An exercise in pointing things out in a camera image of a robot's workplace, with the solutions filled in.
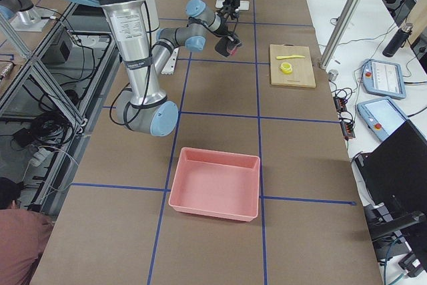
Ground pink plastic bin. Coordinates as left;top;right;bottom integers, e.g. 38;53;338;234
168;147;261;222

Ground bamboo cutting board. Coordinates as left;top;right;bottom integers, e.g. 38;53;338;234
269;44;316;88

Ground teach pendant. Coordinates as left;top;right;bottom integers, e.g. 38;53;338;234
362;59;406;99
356;96;408;141

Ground yellow lemon slices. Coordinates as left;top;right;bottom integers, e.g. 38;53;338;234
280;62;293;75

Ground black water bottle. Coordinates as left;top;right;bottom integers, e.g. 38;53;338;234
382;22;414;57

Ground aluminium frame post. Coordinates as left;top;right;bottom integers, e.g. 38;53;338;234
319;0;360;69

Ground person in red shirt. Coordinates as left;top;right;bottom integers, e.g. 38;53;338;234
1;177;53;284

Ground black laptop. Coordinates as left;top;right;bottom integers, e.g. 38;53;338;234
354;120;427;209

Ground black power strip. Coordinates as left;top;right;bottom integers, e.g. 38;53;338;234
333;96;356;141

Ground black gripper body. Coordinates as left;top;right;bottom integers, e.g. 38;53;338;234
213;14;239;43
220;0;240;20

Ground white rectangular tray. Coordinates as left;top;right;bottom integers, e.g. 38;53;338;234
215;0;250;11

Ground upper teach pendant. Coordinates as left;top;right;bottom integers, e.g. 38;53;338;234
362;59;406;99

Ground grey wiping cloth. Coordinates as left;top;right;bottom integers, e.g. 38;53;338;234
215;35;242;57

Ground yellow plastic knife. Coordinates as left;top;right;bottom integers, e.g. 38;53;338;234
276;54;306;60

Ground lower teach pendant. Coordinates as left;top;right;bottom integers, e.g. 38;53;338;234
356;96;408;141

